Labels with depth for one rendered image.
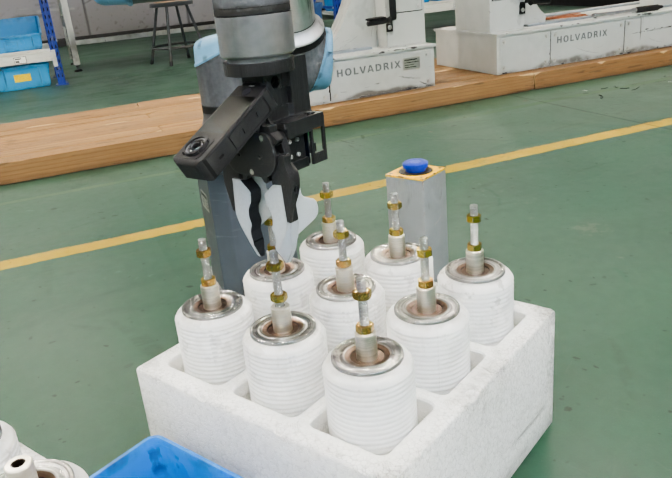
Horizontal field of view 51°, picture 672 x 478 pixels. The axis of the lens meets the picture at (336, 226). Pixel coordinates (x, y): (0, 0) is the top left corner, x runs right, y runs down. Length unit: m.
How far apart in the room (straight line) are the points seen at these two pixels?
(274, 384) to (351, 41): 2.53
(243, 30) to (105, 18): 8.47
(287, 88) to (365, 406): 0.33
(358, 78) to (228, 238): 1.76
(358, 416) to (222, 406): 0.18
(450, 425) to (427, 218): 0.43
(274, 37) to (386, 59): 2.41
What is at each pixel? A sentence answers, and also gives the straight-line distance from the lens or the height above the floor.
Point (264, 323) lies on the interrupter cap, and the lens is 0.81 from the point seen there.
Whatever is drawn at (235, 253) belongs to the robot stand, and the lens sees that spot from 1.39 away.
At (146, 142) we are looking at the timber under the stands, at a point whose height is 0.06.
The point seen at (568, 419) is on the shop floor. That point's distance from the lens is 1.08.
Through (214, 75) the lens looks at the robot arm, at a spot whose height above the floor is 0.46.
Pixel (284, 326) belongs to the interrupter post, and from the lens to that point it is 0.79.
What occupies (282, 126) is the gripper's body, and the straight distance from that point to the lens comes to 0.70.
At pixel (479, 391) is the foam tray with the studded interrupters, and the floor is 0.18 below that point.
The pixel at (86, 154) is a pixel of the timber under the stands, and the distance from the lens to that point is 2.73.
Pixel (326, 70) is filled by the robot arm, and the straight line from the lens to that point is 1.33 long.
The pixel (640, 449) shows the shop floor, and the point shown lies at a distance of 1.04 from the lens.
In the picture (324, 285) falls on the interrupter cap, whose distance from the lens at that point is 0.89.
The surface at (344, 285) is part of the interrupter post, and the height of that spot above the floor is 0.26.
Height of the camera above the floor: 0.63
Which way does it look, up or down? 21 degrees down
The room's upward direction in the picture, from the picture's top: 5 degrees counter-clockwise
